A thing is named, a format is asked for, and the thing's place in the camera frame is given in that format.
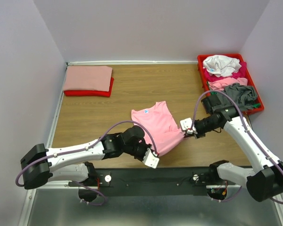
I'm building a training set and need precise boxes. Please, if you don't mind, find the light pink t-shirt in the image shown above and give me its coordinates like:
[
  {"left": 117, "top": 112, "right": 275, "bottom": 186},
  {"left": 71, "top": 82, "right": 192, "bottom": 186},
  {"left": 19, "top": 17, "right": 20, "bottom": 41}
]
[{"left": 131, "top": 101, "right": 184, "bottom": 156}]

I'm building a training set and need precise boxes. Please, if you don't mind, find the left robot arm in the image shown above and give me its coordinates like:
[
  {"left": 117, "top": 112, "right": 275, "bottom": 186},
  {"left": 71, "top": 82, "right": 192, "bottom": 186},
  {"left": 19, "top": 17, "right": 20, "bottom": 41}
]
[{"left": 16, "top": 125, "right": 159, "bottom": 190}]

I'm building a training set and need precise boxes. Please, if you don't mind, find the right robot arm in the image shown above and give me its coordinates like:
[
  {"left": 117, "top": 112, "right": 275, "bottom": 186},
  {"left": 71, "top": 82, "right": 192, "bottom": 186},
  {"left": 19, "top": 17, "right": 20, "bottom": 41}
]
[{"left": 181, "top": 99, "right": 283, "bottom": 202}]

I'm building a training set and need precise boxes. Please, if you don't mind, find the salmon pink garment in bin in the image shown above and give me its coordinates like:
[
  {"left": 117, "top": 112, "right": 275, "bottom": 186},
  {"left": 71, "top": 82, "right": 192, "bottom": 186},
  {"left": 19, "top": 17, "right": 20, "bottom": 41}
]
[{"left": 206, "top": 77, "right": 248, "bottom": 91}]

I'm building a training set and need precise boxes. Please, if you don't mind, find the grey garment in bin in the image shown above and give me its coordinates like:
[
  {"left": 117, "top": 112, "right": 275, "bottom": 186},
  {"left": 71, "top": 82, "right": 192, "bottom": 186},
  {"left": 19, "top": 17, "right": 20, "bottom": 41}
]
[{"left": 223, "top": 83, "right": 258, "bottom": 111}]

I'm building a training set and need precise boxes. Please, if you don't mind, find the green garment in bin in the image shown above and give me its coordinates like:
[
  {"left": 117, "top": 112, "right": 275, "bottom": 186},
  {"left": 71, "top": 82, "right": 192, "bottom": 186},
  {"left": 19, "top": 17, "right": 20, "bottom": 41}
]
[{"left": 211, "top": 89, "right": 260, "bottom": 111}]

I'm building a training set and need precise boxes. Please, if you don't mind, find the white t-shirt in bin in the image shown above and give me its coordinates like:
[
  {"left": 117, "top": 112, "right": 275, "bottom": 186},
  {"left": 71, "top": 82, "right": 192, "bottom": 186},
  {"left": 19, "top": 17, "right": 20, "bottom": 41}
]
[{"left": 203, "top": 55, "right": 242, "bottom": 78}]

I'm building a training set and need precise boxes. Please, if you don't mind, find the magenta garment in bin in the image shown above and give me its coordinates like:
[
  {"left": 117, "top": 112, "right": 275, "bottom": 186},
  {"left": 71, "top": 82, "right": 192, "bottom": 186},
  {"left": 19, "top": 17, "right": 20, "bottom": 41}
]
[{"left": 203, "top": 62, "right": 247, "bottom": 82}]

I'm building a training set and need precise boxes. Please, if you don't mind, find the red plastic bin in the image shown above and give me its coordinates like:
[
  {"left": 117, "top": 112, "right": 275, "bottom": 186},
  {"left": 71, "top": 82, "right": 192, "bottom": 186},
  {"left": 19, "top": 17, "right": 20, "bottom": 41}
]
[{"left": 197, "top": 53, "right": 264, "bottom": 115}]

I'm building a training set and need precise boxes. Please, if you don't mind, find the folded pink t-shirt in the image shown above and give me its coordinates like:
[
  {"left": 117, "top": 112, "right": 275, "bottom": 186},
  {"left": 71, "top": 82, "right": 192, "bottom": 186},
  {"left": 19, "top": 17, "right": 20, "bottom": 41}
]
[{"left": 63, "top": 66, "right": 112, "bottom": 91}]

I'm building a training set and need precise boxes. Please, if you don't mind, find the folded red t-shirt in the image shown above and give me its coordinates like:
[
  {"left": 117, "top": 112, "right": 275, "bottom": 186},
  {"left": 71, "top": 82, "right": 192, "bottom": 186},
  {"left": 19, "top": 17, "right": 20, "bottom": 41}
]
[{"left": 63, "top": 77, "right": 114, "bottom": 97}]

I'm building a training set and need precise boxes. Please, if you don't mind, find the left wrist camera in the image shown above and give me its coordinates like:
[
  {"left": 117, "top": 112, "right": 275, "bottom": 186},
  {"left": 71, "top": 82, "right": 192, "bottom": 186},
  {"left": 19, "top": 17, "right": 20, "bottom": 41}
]
[{"left": 142, "top": 148, "right": 159, "bottom": 169}]

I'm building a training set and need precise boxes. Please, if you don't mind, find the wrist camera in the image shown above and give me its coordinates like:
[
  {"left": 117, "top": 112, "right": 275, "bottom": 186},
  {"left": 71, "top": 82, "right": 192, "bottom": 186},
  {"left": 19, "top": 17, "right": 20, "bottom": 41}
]
[
  {"left": 142, "top": 148, "right": 159, "bottom": 169},
  {"left": 180, "top": 118, "right": 197, "bottom": 136}
]

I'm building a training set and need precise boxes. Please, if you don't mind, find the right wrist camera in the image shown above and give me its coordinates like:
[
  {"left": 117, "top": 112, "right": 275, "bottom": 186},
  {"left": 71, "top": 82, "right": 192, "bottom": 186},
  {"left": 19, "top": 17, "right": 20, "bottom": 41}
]
[{"left": 180, "top": 118, "right": 197, "bottom": 136}]

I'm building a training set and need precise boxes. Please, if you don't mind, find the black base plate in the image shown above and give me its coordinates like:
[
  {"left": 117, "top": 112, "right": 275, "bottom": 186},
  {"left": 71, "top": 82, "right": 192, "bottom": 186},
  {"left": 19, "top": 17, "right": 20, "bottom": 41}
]
[{"left": 68, "top": 166, "right": 236, "bottom": 201}]

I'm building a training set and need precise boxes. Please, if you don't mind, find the aluminium frame rail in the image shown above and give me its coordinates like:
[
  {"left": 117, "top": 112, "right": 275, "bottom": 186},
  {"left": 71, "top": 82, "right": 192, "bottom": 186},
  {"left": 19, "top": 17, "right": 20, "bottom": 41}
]
[{"left": 32, "top": 91, "right": 283, "bottom": 226}]

